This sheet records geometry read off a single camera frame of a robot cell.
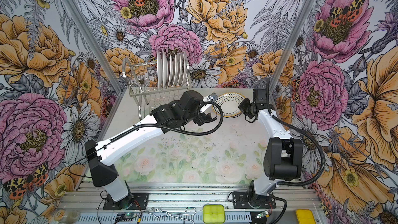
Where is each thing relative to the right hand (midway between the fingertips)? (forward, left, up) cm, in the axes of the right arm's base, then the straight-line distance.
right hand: (238, 109), depth 90 cm
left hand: (-9, +22, +15) cm, 28 cm away
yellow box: (-49, -24, -17) cm, 57 cm away
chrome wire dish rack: (+36, +66, -7) cm, 76 cm away
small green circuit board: (-47, +56, -16) cm, 75 cm away
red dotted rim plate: (+22, +43, +12) cm, 50 cm away
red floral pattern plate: (+16, +44, +17) cm, 50 cm away
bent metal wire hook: (-47, +42, -16) cm, 64 cm away
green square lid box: (-48, +17, -14) cm, 52 cm away
